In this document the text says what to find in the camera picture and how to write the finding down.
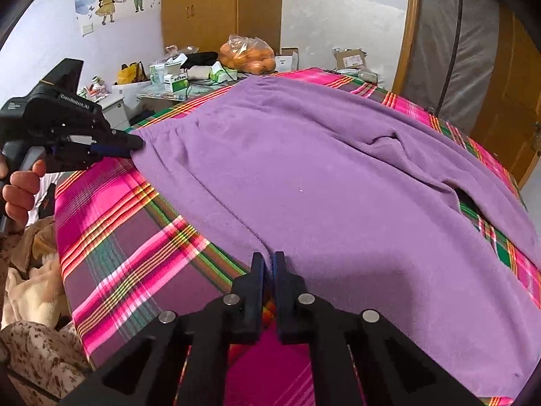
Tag bag of oranges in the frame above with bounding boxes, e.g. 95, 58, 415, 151
218, 35, 276, 75

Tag plastic-covered doorway curtain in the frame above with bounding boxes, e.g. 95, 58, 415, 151
402, 0, 500, 134

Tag beige blanket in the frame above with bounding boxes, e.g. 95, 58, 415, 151
1, 216, 71, 330

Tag white cardboard box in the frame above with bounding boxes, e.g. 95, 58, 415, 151
275, 47, 299, 72

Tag wooden wardrobe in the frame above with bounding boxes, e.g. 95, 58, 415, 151
161, 0, 282, 51

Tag brown cardboard parcel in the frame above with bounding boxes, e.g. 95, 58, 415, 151
333, 49, 366, 70

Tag yellow bag on table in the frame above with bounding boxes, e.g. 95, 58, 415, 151
116, 62, 149, 85

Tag purple fleece garment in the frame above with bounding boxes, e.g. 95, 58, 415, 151
133, 77, 540, 397

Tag grey drawer cabinet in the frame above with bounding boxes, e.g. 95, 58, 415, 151
98, 93, 130, 131

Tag person's left hand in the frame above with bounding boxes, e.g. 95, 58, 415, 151
1, 155, 46, 233

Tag cluttered glass side table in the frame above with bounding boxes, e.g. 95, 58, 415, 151
135, 46, 248, 112

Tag pink plaid tablecloth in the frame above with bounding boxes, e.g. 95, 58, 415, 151
53, 67, 541, 406

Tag wooden door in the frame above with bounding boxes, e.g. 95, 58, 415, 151
470, 5, 540, 187

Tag person's left forearm sleeve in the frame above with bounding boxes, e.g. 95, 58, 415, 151
1, 321, 92, 405

